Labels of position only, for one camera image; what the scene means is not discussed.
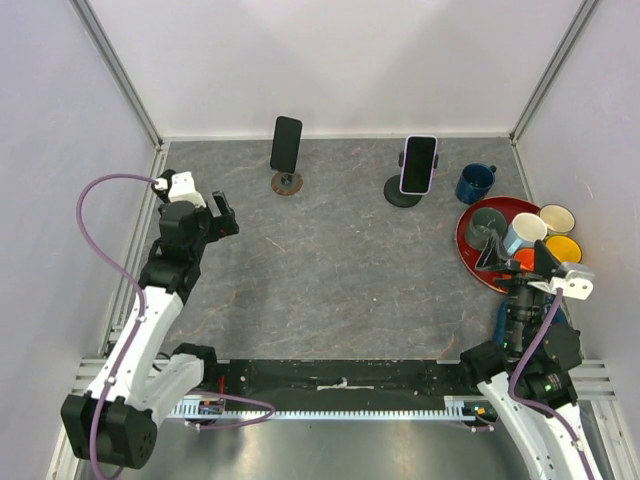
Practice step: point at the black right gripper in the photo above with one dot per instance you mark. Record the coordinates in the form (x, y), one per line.
(546, 264)

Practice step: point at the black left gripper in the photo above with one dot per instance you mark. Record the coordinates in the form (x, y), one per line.
(221, 225)

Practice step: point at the black phone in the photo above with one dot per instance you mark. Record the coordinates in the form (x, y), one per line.
(286, 144)

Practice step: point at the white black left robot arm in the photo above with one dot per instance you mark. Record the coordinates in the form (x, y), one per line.
(116, 420)

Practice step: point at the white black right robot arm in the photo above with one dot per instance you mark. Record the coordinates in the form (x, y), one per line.
(524, 371)

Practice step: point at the round wooden base phone stand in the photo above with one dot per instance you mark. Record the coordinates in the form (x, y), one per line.
(286, 184)

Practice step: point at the phone in lilac case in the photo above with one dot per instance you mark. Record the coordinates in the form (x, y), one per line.
(418, 164)

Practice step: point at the black clamp phone stand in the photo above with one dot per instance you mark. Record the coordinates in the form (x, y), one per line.
(392, 191)

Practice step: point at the orange mug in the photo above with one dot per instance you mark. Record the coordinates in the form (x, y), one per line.
(526, 259)

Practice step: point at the white light blue mug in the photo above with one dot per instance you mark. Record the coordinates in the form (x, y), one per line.
(524, 230)

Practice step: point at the yellow mug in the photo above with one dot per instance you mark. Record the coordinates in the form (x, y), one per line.
(564, 248)

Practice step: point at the grey green mug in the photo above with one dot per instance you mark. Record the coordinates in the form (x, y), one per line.
(482, 222)

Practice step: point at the red round tray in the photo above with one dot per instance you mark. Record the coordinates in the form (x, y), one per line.
(509, 207)

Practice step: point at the cream mug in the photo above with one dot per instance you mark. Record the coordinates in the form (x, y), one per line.
(558, 219)

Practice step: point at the dark blue mug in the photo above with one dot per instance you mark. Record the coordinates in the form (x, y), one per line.
(474, 182)

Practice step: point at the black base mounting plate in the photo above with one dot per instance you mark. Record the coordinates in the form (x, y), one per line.
(342, 385)

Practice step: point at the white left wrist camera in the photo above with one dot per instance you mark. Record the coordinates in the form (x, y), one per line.
(187, 190)

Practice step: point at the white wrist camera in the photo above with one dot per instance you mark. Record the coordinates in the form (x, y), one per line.
(187, 190)
(576, 281)

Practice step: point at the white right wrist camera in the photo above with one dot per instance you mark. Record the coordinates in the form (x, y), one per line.
(576, 281)

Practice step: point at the grey slotted cable duct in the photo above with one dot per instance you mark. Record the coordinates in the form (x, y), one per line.
(202, 409)

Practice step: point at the aluminium frame post left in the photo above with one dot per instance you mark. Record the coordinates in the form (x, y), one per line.
(100, 39)

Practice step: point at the aluminium frame post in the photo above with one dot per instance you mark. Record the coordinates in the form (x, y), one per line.
(100, 39)
(563, 50)

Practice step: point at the aluminium frame post right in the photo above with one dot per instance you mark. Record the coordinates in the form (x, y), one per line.
(563, 50)

